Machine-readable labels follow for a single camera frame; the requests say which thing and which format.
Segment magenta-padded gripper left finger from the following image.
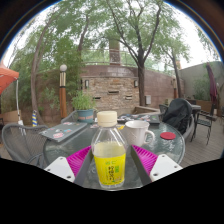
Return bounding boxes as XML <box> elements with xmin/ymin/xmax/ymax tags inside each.
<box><xmin>43</xmin><ymin>145</ymin><xmax>95</xmax><ymax>187</ymax></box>

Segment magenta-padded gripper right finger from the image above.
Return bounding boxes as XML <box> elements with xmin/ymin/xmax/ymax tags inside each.
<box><xmin>129</xmin><ymin>144</ymin><xmax>184</xmax><ymax>186</ymax></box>

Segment white ceramic mug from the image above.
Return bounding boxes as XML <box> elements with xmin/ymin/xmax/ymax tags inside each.
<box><xmin>124</xmin><ymin>120</ymin><xmax>156</xmax><ymax>148</ymax></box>

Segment flat round red coaster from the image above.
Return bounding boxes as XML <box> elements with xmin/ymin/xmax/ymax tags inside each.
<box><xmin>159</xmin><ymin>131</ymin><xmax>177</xmax><ymax>141</ymax></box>

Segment yellow-label drink bottle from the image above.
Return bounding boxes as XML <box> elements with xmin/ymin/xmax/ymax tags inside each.
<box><xmin>90</xmin><ymin>110</ymin><xmax>129</xmax><ymax>190</ymax></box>

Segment grey sticker-covered laptop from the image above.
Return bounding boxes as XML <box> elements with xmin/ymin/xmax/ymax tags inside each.
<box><xmin>38</xmin><ymin>121</ymin><xmax>89</xmax><ymax>144</ymax></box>

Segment dark sticker-covered laptop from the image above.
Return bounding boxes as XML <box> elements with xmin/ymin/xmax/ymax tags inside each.
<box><xmin>117</xmin><ymin>113</ymin><xmax>161</xmax><ymax>125</ymax></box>

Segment grey metal mesh chair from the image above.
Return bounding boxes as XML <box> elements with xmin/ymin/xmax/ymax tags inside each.
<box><xmin>1</xmin><ymin>123</ymin><xmax>50</xmax><ymax>166</ymax></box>
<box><xmin>60</xmin><ymin>110</ymin><xmax>80</xmax><ymax>124</ymax></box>

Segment black jacket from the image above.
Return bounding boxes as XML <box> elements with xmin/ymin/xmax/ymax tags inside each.
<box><xmin>161</xmin><ymin>97</ymin><xmax>194</xmax><ymax>136</ymax></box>

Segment teal potted green plant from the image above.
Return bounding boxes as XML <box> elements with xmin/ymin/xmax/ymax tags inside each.
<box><xmin>70</xmin><ymin>90</ymin><xmax>97</xmax><ymax>124</ymax></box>

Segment striped blue yellow folded umbrella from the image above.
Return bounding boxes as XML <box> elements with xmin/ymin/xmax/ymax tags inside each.
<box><xmin>31</xmin><ymin>109</ymin><xmax>39</xmax><ymax>128</ymax></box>

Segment dark metal patio chair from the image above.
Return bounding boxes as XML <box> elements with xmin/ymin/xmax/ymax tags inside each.
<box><xmin>190</xmin><ymin>102</ymin><xmax>216</xmax><ymax>146</ymax></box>

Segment folded maroon patio umbrella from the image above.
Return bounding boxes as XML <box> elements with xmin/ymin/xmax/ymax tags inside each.
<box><xmin>205</xmin><ymin>62</ymin><xmax>219</xmax><ymax>108</ymax></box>

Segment orange patio umbrella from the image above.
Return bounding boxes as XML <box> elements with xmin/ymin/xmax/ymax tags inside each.
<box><xmin>0</xmin><ymin>63</ymin><xmax>20</xmax><ymax>96</ymax></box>

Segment globe-topped lamp post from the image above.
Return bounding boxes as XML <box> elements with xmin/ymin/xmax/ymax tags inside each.
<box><xmin>58</xmin><ymin>64</ymin><xmax>69</xmax><ymax>120</ymax></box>

